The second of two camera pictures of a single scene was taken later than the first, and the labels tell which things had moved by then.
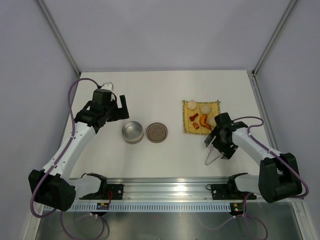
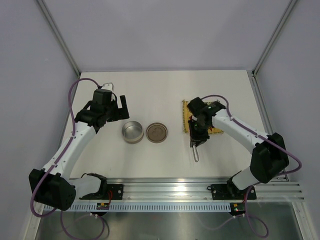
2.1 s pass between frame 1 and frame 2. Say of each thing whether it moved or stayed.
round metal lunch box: stayed
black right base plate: stayed
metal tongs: moved
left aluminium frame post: stayed
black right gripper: moved
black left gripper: stayed
